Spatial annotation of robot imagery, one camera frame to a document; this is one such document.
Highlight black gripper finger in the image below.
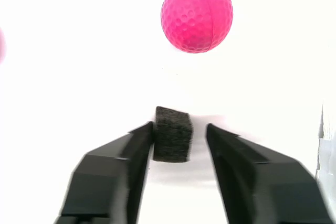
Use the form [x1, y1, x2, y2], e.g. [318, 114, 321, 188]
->
[52, 121, 155, 224]
[205, 123, 334, 224]

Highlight small black box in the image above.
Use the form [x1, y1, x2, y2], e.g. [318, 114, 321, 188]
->
[153, 105, 194, 163]

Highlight pink ball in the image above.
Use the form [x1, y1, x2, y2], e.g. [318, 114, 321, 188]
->
[160, 0, 234, 54]
[0, 27, 6, 65]

